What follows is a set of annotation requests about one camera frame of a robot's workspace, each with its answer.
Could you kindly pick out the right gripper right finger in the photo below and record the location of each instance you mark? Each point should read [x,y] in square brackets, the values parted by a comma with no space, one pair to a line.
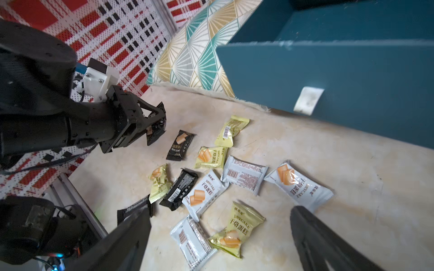
[321,249]

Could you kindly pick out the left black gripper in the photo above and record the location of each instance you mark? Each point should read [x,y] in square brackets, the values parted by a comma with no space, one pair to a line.
[120,118]

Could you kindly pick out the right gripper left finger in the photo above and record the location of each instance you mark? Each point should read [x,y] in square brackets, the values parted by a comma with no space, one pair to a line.
[122,250]

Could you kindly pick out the black cookie packet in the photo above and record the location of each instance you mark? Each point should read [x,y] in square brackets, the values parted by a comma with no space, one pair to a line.
[179,147]
[152,132]
[180,189]
[143,203]

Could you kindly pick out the black cookie packet bottom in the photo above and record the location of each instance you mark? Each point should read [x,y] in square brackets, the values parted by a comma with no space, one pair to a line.
[143,203]

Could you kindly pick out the yellow cookie packet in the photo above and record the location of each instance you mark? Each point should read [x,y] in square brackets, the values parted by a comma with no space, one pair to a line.
[230,130]
[211,157]
[241,223]
[161,183]

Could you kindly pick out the yellow cookie packet top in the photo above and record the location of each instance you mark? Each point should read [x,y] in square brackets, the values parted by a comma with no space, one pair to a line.
[230,130]

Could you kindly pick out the teal three-drawer cabinet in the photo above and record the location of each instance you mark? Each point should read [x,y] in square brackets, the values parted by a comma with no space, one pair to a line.
[374,61]

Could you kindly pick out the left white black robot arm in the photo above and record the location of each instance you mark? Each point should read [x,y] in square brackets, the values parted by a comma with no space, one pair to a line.
[50,101]

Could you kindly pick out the white cookie packet right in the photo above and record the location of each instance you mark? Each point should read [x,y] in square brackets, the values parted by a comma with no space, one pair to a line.
[301,189]

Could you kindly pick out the white cookie packet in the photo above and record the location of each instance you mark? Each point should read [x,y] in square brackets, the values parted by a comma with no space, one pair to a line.
[193,242]
[203,194]
[301,189]
[244,174]

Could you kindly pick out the white cookie packet bottom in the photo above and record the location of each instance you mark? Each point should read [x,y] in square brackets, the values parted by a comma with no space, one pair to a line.
[193,242]

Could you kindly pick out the patterned green yellow pillow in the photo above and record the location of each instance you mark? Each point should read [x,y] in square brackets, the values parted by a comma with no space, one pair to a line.
[190,61]

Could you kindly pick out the white cookie packet middle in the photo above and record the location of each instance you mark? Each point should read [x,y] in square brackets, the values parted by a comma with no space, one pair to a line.
[203,194]

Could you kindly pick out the white cookie packet centre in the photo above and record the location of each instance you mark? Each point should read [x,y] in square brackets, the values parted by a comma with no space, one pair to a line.
[244,174]

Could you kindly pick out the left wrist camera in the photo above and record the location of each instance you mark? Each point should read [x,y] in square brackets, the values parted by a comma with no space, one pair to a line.
[96,79]

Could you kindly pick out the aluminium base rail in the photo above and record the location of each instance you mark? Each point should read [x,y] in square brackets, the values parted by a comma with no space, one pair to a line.
[62,193]

